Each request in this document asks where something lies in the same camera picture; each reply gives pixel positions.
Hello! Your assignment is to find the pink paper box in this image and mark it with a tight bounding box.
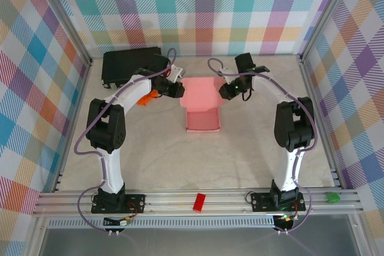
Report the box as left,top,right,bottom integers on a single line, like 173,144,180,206
179,77,224,134

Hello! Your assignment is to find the orange toy piece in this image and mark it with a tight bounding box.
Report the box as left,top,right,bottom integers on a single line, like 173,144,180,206
137,90,159,106

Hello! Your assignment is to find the black carry case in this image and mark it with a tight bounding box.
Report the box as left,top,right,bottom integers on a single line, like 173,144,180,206
101,46,169,91

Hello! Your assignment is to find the red toy brick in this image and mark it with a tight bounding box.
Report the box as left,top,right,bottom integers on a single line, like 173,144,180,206
192,192,208,212

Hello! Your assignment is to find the black round connector board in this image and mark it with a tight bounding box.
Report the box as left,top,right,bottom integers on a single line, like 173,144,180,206
103,215,134,235
274,213,296,235

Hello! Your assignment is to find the grey metal panel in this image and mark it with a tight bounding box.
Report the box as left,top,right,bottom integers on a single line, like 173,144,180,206
29,216,371,256

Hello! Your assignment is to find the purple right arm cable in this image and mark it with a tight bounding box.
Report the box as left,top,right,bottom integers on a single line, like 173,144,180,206
208,57,319,236

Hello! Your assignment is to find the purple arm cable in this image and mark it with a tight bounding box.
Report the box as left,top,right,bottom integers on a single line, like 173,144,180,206
208,57,319,236
74,47,178,234

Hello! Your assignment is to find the aluminium side rail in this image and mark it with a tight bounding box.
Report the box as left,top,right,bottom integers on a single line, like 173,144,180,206
298,55,343,190
52,58,93,193

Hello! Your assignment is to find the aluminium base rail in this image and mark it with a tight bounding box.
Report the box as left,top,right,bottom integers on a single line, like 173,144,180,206
32,188,364,218

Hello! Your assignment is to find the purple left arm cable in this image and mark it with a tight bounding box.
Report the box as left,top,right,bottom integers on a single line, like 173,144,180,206
74,47,178,234

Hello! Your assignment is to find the aluminium frame post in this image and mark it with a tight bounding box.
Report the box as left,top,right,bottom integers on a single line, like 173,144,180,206
298,0,358,62
34,0,94,65

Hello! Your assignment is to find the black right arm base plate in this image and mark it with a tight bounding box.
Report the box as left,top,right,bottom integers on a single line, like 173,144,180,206
250,191,307,212

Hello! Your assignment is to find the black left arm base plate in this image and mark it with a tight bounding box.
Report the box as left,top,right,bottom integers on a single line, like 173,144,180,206
91,193,146,215

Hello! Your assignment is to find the slotted grey cable duct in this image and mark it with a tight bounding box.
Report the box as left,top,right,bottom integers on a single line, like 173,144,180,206
47,218,277,230

